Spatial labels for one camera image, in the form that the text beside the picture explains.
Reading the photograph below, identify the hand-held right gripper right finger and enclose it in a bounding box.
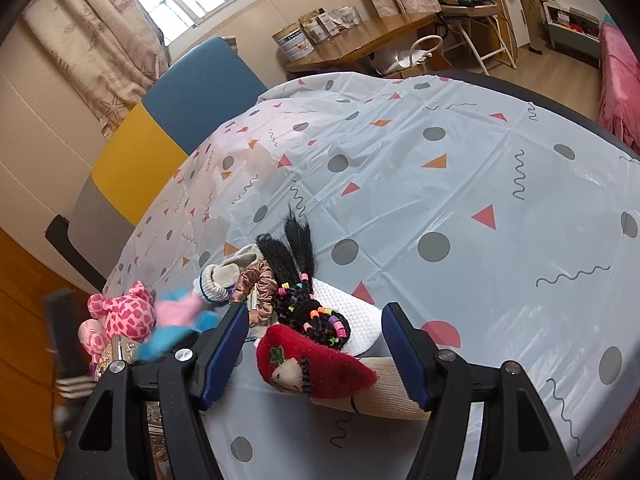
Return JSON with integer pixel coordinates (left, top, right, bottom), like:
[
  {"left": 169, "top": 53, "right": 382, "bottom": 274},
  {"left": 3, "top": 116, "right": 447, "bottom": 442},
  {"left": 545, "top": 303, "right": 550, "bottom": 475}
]
[{"left": 381, "top": 302, "right": 583, "bottom": 480}]

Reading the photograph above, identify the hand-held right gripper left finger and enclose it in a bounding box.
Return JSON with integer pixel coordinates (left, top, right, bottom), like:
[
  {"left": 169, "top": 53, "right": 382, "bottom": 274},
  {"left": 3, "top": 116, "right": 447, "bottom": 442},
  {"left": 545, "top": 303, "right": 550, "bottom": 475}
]
[{"left": 52, "top": 302, "right": 250, "bottom": 480}]

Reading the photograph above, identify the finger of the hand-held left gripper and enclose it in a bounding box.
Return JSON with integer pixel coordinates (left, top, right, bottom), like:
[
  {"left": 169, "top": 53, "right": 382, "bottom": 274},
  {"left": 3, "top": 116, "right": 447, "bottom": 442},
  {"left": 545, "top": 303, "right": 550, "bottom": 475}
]
[{"left": 42, "top": 289, "right": 95, "bottom": 396}]

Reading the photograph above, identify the pink and blue plush toy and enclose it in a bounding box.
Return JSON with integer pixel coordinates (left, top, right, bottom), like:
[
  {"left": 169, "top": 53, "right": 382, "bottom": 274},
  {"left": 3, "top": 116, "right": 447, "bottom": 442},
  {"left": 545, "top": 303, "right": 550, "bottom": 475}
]
[{"left": 137, "top": 287, "right": 219, "bottom": 361}]

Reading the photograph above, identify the gold glitter box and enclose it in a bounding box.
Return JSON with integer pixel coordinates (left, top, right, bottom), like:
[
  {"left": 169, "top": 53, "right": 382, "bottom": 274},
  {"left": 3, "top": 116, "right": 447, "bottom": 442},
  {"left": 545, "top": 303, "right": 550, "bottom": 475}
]
[{"left": 92, "top": 335, "right": 173, "bottom": 466}]

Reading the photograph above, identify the white mesh pad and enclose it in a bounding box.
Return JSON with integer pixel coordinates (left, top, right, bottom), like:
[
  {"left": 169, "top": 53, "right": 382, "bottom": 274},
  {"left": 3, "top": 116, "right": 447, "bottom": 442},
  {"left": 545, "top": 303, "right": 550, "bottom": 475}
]
[{"left": 252, "top": 277, "right": 383, "bottom": 358}]

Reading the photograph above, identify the beige knit sock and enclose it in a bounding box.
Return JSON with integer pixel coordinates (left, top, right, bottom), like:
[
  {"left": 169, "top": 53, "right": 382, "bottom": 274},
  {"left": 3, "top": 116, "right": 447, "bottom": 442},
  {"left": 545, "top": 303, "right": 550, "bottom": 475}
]
[{"left": 310, "top": 355, "right": 433, "bottom": 421}]

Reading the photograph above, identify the wooden cabinet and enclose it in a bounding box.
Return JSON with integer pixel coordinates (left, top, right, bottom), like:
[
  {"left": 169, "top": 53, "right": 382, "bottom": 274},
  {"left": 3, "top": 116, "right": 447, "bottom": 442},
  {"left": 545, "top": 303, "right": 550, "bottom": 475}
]
[{"left": 0, "top": 227, "right": 106, "bottom": 480}]

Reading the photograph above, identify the brown satin scrunchie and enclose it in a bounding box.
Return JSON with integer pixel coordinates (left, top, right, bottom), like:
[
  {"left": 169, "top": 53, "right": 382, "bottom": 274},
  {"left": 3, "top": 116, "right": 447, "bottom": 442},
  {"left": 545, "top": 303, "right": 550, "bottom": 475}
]
[{"left": 231, "top": 265, "right": 280, "bottom": 328}]

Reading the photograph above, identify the pink spotted giraffe plush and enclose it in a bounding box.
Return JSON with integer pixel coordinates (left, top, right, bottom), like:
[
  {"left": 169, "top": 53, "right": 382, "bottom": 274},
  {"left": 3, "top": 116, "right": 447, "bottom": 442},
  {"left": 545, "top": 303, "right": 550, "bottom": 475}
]
[{"left": 78, "top": 280, "right": 156, "bottom": 363}]

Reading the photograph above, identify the white knit sock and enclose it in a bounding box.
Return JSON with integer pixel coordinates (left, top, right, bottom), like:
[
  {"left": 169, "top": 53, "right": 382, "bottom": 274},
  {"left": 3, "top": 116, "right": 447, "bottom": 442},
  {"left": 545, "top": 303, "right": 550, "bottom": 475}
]
[{"left": 192, "top": 245, "right": 261, "bottom": 306}]

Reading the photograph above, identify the black wig with colourful beads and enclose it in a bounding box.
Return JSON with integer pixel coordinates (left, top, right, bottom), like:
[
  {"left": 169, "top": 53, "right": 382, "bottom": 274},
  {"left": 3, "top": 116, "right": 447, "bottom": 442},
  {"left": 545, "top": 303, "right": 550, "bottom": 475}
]
[{"left": 256, "top": 205, "right": 352, "bottom": 351}]

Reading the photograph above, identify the multicolour panel headboard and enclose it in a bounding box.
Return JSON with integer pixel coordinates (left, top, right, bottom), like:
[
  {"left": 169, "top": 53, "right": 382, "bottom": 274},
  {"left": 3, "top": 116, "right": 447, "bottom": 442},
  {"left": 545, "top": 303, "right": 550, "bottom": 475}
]
[{"left": 45, "top": 36, "right": 268, "bottom": 291}]

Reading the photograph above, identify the white bag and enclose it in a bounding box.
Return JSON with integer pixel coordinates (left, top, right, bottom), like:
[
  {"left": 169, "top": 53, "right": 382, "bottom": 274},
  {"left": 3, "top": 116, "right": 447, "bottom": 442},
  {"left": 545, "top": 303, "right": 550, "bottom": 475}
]
[{"left": 370, "top": 35, "right": 446, "bottom": 78}]

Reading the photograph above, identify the wooden desk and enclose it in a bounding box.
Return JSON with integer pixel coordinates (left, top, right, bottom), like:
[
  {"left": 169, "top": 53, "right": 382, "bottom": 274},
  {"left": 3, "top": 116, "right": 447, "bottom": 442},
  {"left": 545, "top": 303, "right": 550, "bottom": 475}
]
[{"left": 286, "top": 12, "right": 453, "bottom": 78}]

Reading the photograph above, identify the cardboard box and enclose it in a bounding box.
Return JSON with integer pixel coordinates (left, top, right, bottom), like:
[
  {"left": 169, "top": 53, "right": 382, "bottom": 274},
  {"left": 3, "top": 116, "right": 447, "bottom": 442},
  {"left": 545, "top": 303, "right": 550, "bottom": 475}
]
[{"left": 298, "top": 8, "right": 333, "bottom": 43}]

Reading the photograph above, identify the white folding chair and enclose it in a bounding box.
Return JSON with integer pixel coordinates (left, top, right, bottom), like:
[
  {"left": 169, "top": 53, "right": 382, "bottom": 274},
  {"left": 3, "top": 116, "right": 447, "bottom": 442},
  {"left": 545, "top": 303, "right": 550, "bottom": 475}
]
[{"left": 435, "top": 0, "right": 518, "bottom": 76}]

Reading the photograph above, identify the clear plastic box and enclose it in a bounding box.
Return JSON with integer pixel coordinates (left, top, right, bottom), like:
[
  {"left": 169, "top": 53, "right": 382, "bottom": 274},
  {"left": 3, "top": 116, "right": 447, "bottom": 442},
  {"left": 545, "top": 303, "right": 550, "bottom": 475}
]
[{"left": 320, "top": 6, "right": 362, "bottom": 36}]

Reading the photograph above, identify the pink blanket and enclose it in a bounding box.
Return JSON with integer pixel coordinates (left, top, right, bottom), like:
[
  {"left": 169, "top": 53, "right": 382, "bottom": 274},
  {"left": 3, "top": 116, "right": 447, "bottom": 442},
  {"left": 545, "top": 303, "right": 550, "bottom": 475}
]
[{"left": 597, "top": 22, "right": 640, "bottom": 153}]

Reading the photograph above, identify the white cabinet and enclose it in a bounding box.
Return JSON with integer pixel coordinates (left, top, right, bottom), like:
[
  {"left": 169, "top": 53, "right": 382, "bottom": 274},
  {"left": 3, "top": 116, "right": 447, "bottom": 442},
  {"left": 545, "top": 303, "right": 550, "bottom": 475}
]
[{"left": 537, "top": 0, "right": 603, "bottom": 58}]

